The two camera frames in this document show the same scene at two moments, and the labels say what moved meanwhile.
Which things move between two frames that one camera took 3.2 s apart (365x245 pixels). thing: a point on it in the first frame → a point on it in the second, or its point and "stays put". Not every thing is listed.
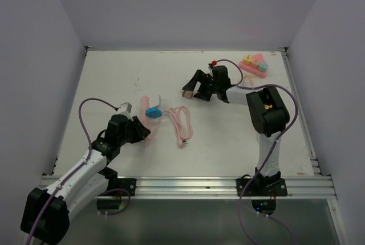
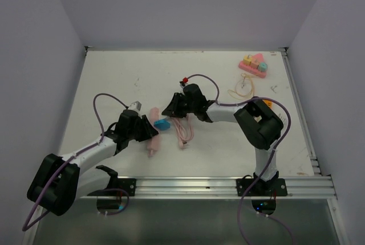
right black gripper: (202, 77) → (173, 109)
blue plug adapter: (153, 113) → (162, 124)
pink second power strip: (252, 71) stays put
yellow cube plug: (246, 61) stays put
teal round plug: (262, 66) stays put
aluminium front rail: (153, 187) stays put
